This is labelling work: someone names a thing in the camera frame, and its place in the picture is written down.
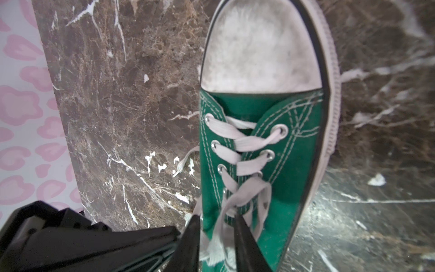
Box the green canvas sneaker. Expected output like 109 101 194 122
194 1 341 272

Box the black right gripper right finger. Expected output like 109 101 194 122
234 215 272 272

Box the white shoelace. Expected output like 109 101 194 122
171 113 290 269

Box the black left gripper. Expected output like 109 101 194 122
1 201 180 272

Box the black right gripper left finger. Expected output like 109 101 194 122
163 215 201 272

